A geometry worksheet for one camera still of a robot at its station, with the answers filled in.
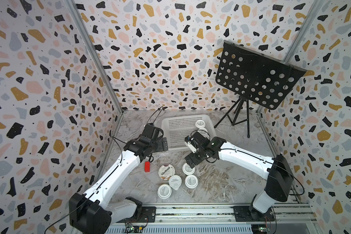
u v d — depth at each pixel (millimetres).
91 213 367
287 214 763
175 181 797
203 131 638
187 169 821
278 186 428
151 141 602
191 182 785
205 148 599
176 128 1099
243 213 738
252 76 792
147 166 903
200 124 1045
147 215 735
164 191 761
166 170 838
